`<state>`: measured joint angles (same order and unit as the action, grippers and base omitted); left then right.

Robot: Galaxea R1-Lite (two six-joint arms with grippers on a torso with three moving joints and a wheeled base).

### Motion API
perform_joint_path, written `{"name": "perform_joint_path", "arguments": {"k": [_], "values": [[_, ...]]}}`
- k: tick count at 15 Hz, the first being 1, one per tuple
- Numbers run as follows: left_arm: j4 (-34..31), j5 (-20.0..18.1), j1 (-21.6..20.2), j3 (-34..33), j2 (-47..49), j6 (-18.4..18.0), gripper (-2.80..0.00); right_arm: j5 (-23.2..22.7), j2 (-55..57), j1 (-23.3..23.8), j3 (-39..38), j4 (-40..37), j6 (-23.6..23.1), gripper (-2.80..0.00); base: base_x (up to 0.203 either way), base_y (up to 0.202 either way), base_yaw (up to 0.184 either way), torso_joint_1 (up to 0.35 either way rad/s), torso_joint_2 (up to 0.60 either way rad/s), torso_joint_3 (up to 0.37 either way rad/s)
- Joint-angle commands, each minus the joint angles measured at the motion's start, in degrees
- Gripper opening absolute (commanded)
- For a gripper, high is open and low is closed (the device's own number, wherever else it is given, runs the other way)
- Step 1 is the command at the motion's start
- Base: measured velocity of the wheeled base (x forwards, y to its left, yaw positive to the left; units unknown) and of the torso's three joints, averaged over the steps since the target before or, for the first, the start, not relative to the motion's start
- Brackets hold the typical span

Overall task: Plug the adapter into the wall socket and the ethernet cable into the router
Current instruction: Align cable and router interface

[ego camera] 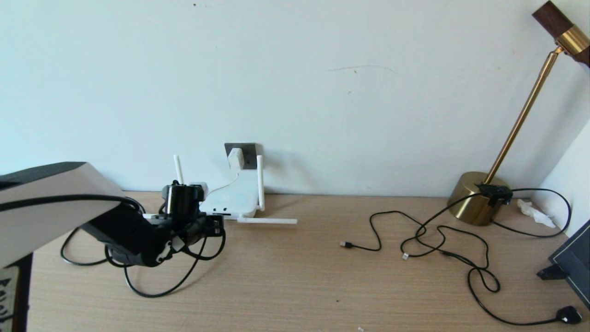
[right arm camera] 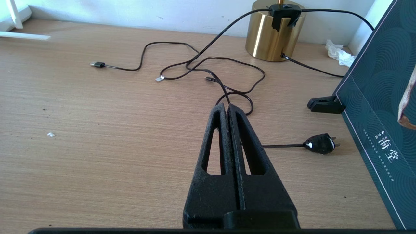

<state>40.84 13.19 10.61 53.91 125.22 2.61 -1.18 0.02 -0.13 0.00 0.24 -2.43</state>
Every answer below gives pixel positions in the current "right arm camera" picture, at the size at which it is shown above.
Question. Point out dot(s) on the black clip on lamp base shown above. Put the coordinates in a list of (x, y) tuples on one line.
[(286, 14)]

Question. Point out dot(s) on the brass desk lamp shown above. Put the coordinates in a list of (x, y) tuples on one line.
[(263, 35)]

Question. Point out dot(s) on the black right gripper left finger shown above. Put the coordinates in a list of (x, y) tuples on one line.
[(208, 195)]

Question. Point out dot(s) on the black standing frame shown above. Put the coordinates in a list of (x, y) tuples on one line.
[(380, 97)]

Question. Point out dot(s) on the crumpled white tissue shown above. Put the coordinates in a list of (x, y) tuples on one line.
[(339, 55)]

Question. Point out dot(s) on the white router with antennas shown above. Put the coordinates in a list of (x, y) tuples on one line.
[(16, 19)]

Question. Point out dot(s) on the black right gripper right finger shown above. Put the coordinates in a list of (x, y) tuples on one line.
[(266, 195)]

